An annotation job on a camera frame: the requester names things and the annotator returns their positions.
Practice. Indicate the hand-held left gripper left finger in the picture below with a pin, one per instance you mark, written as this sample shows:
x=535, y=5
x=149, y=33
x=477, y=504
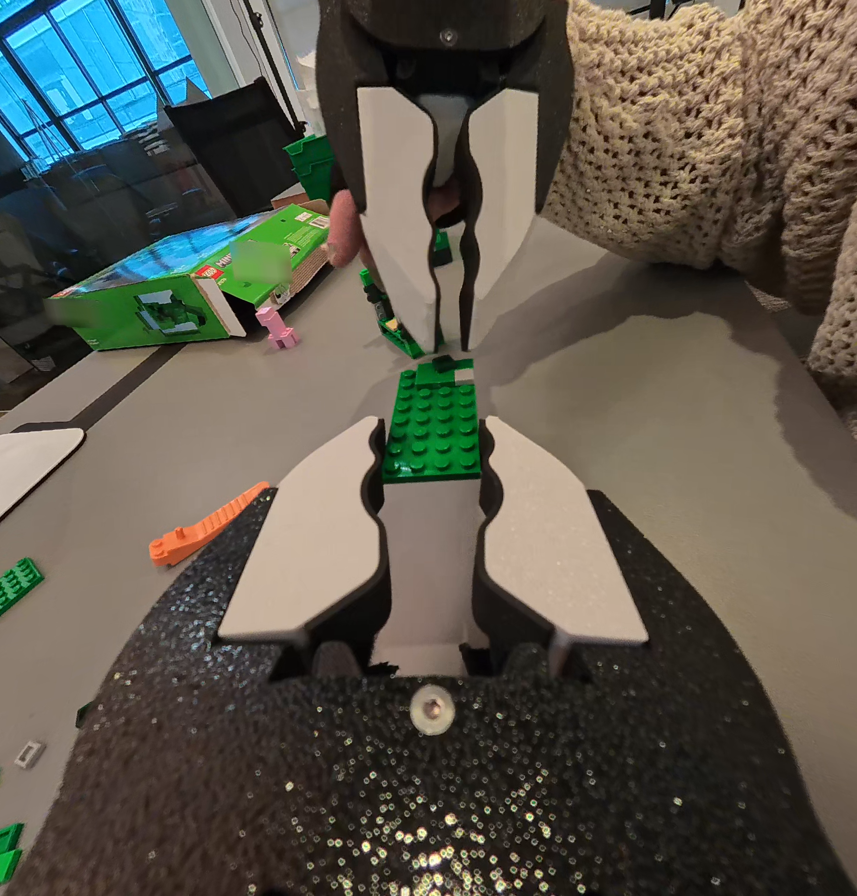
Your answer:
x=302, y=560

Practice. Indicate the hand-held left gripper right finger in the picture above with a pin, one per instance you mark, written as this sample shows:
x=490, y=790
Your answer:
x=568, y=560

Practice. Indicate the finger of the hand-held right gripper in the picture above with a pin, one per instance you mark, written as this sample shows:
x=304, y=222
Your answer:
x=393, y=175
x=512, y=175

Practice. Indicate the green lego base plate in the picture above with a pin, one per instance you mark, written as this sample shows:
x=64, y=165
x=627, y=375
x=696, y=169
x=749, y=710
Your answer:
x=432, y=448

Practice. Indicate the dark green small lego tile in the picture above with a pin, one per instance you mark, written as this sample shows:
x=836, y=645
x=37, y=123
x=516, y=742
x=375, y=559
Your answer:
x=442, y=362

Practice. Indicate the green L-shaped lego tile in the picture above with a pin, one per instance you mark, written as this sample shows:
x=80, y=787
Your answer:
x=428, y=378

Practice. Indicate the person's right forearm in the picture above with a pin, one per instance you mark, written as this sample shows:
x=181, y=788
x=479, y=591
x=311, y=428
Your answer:
x=680, y=140

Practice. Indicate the orange lego brick separator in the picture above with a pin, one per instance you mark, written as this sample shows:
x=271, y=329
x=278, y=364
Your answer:
x=211, y=525

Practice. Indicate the small green lego figure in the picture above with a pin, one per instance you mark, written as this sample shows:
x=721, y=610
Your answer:
x=397, y=332

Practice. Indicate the pink lego pig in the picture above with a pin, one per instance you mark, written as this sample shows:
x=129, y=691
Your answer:
x=278, y=329

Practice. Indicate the long green studded lego plate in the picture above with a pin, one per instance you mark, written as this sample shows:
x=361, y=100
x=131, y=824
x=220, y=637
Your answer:
x=8, y=595

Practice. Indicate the green lego set box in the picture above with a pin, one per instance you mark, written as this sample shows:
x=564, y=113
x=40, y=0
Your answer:
x=120, y=315

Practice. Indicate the pile of loose lego pieces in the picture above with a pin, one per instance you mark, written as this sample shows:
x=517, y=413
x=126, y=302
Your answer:
x=1, y=840

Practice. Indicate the person's right hand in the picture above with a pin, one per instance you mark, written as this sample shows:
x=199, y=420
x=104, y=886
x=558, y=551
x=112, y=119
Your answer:
x=346, y=231

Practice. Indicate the large green blocky model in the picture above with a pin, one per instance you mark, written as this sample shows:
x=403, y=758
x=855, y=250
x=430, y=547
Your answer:
x=313, y=168

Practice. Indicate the black chair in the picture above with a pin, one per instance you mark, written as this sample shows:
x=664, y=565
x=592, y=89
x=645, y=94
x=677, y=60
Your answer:
x=232, y=140

